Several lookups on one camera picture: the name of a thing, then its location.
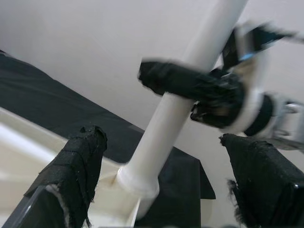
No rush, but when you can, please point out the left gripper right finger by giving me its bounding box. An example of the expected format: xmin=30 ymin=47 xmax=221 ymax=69
xmin=218 ymin=133 xmax=304 ymax=228

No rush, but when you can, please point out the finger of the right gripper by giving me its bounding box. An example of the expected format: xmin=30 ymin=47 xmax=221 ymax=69
xmin=137 ymin=60 xmax=241 ymax=101

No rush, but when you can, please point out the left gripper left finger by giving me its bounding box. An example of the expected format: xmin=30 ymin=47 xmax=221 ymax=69
xmin=4 ymin=124 xmax=108 ymax=228

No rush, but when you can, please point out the white plastic table leg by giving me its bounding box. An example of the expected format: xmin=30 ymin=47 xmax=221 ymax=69
xmin=129 ymin=0 xmax=249 ymax=174

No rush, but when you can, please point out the white plastic tabletop panel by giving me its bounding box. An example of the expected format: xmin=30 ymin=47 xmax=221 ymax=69
xmin=0 ymin=106 xmax=160 ymax=228

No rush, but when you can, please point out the black table cloth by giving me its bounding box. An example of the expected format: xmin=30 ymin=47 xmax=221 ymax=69
xmin=0 ymin=48 xmax=217 ymax=228

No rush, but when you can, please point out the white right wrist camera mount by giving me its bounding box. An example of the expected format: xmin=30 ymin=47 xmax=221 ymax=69
xmin=220 ymin=20 xmax=302 ymax=133

